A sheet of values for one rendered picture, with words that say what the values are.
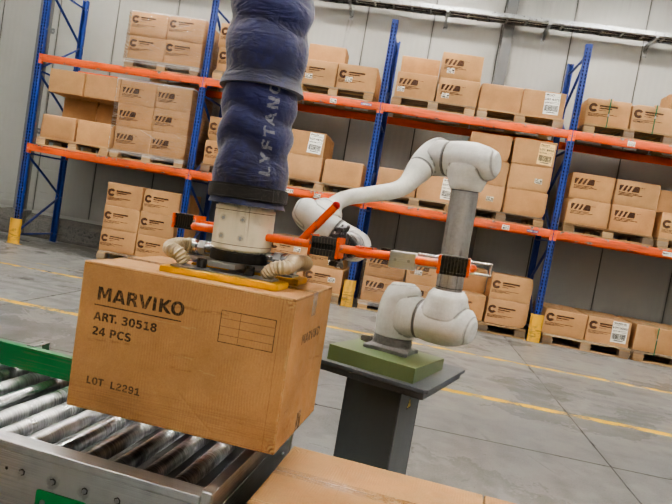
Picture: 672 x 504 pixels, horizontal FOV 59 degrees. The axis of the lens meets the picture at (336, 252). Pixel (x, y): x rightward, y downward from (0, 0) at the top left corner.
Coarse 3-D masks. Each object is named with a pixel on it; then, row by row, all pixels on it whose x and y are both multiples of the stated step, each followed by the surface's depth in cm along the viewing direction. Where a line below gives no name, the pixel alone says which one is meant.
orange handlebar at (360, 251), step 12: (192, 228) 172; (204, 228) 170; (276, 240) 165; (288, 240) 165; (300, 240) 164; (348, 252) 161; (360, 252) 160; (372, 252) 160; (384, 252) 159; (420, 264) 157; (432, 264) 156
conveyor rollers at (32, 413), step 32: (0, 384) 198; (32, 384) 212; (64, 384) 215; (0, 416) 175; (32, 416) 177; (64, 416) 188; (96, 416) 190; (96, 448) 164; (160, 448) 176; (192, 448) 177; (224, 448) 179; (192, 480) 158
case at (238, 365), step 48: (96, 288) 159; (144, 288) 156; (192, 288) 153; (240, 288) 151; (288, 288) 165; (96, 336) 160; (144, 336) 156; (192, 336) 153; (240, 336) 151; (288, 336) 148; (96, 384) 160; (144, 384) 157; (192, 384) 154; (240, 384) 151; (288, 384) 152; (192, 432) 154; (240, 432) 151; (288, 432) 161
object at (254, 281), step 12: (168, 264) 164; (204, 264) 162; (192, 276) 159; (204, 276) 158; (216, 276) 157; (228, 276) 157; (240, 276) 157; (252, 276) 159; (264, 288) 154; (276, 288) 154
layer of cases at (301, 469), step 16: (288, 464) 176; (304, 464) 178; (320, 464) 179; (336, 464) 181; (352, 464) 183; (272, 480) 164; (288, 480) 165; (304, 480) 167; (320, 480) 169; (336, 480) 170; (352, 480) 172; (368, 480) 174; (384, 480) 176; (400, 480) 178; (416, 480) 180; (256, 496) 153; (272, 496) 155; (288, 496) 156; (304, 496) 158; (320, 496) 159; (336, 496) 161; (352, 496) 162; (368, 496) 164; (384, 496) 166; (400, 496) 167; (416, 496) 169; (432, 496) 171; (448, 496) 172; (464, 496) 174; (480, 496) 176
